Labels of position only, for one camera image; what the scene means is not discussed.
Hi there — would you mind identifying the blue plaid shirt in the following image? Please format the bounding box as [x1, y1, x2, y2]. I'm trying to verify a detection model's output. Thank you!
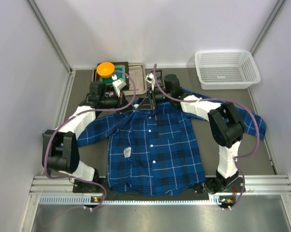
[76, 88, 267, 197]

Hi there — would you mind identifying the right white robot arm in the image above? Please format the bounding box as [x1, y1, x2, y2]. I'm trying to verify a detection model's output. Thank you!
[140, 72, 245, 194]

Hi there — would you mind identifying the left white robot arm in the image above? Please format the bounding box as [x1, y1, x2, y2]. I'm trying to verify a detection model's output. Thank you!
[42, 79, 133, 185]

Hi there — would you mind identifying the small black brooch box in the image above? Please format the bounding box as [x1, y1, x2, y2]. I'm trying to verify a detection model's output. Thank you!
[155, 70, 163, 85]

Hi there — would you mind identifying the green foam tray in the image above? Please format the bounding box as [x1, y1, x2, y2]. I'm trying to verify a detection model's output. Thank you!
[95, 62, 129, 86]

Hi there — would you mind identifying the silver metal tray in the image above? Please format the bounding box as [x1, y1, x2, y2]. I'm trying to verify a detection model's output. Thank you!
[90, 63, 148, 97]

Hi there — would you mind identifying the orange bowl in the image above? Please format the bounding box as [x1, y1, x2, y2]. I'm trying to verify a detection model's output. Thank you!
[96, 62, 115, 79]

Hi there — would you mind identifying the white plastic basket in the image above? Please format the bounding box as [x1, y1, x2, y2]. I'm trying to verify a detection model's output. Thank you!
[195, 50, 261, 90]

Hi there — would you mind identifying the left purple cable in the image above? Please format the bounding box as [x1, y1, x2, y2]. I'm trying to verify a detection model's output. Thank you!
[43, 70, 136, 213]

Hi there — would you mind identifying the purple cable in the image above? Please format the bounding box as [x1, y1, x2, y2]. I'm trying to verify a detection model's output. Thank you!
[152, 63, 260, 210]
[43, 70, 136, 213]

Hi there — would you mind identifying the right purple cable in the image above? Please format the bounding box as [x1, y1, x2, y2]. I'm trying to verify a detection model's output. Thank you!
[152, 63, 260, 210]

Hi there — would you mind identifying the slotted cable duct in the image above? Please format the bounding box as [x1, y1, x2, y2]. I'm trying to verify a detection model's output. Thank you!
[39, 192, 235, 205]

